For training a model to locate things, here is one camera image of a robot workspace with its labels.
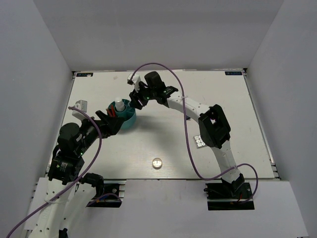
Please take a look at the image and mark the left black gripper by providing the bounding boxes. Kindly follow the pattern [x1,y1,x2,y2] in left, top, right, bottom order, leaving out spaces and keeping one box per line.
[76,110,125,155]

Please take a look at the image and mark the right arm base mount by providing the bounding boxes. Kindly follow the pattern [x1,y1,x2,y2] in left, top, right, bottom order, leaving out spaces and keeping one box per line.
[204,182,255,211]

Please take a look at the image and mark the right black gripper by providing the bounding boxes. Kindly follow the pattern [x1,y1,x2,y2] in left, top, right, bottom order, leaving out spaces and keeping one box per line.
[129,81,156,111]

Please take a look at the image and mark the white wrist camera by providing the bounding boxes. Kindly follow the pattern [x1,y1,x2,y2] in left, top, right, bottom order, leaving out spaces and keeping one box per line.
[127,73,141,92]
[72,100,88,120]

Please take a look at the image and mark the small round cream jar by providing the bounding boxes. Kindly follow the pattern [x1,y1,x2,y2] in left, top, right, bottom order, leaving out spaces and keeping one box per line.
[152,158,162,170]

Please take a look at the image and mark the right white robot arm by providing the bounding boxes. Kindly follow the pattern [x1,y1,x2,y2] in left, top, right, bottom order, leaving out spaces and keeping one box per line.
[127,71,245,198]

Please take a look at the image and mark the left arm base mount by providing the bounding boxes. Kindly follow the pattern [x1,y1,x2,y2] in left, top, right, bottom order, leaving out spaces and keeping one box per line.
[87,180,126,208]

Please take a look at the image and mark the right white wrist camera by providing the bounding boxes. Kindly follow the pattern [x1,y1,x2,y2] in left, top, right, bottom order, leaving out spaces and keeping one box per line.
[127,73,141,92]

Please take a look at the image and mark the clear eyeshadow palette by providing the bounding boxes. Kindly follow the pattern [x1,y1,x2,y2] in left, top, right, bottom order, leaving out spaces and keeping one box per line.
[193,135,207,149]

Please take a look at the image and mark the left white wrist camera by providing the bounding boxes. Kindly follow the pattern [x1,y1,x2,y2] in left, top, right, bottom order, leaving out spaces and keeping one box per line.
[72,100,88,120]

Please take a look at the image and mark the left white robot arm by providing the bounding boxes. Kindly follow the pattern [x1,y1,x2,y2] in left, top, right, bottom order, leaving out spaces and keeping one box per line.
[30,108,124,238]

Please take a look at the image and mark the teal round organizer container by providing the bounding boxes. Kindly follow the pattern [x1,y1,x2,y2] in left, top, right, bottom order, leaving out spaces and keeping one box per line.
[108,99,137,130]

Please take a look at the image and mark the white round bottle in organizer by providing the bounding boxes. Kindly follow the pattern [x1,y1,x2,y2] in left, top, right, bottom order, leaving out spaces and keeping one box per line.
[114,97,125,112]

